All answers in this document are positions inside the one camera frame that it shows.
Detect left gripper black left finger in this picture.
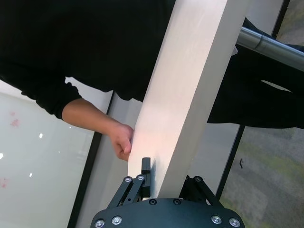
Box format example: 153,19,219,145
108,156,152,207

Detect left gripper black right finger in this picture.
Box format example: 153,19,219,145
179,175,220,207

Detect white rolling pedestal table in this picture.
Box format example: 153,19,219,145
127,0,304,199

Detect person's right forearm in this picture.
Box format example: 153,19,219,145
62,98,124,141

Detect person's right hand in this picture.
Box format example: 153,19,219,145
110,122,134,161

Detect black trousers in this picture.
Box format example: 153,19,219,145
206,18,304,130

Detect person in black clothes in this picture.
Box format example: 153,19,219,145
0,0,175,119

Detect black wall skirting strip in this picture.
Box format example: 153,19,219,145
215,0,291,198

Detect black glass board frame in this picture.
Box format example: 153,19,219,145
67,91,114,228

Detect white glass wall board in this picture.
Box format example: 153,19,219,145
0,79,112,228

